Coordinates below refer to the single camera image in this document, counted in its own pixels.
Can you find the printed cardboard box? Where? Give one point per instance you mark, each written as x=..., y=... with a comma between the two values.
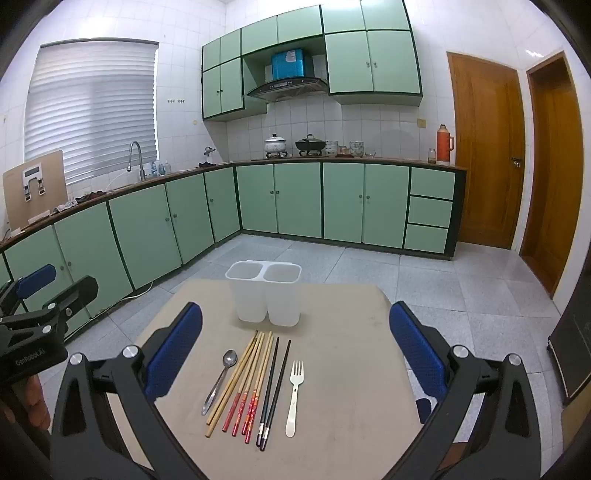
x=51, y=184

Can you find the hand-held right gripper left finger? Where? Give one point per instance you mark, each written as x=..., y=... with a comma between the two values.
x=178, y=353

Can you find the green upper wall cabinets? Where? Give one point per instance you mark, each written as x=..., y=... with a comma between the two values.
x=351, y=60

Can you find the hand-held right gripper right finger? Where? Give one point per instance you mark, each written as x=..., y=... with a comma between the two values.
x=415, y=353

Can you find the dish soap bottles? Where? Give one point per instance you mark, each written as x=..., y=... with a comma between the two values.
x=164, y=168

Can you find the metal kitchen faucet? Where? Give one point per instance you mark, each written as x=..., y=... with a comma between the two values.
x=140, y=157

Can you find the white double utensil holder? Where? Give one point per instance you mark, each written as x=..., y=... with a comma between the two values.
x=251, y=295

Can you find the green lower kitchen cabinets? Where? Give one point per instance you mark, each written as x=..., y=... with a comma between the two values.
x=295, y=203

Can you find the blue box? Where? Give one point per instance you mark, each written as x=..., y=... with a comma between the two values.
x=288, y=63

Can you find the black wok with lid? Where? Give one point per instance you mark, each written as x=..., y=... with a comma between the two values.
x=309, y=145

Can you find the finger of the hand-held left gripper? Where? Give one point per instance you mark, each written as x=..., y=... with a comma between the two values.
x=37, y=277
x=78, y=290

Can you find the black range hood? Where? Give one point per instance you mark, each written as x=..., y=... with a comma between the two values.
x=288, y=87

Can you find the black chopstick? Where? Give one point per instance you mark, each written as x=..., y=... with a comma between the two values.
x=269, y=391
x=277, y=395

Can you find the white plastic fork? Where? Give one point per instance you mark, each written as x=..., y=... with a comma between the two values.
x=291, y=422

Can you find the white cooking pot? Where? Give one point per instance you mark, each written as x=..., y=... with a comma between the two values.
x=275, y=144

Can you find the black box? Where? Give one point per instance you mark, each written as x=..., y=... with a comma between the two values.
x=572, y=350

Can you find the orange thermos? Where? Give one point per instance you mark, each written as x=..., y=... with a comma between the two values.
x=444, y=145

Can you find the white window blind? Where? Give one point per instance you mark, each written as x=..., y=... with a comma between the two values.
x=92, y=115

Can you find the plain wooden door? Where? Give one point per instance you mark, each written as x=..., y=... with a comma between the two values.
x=551, y=175

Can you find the small glass jar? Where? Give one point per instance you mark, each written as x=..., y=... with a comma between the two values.
x=432, y=157

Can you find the metal spoon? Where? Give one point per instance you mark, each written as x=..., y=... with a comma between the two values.
x=229, y=358

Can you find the white container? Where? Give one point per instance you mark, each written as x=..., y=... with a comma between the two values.
x=331, y=148

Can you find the person's left hand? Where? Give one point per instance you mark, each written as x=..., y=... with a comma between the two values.
x=34, y=408

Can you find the patterned container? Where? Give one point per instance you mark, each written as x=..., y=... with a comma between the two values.
x=357, y=149

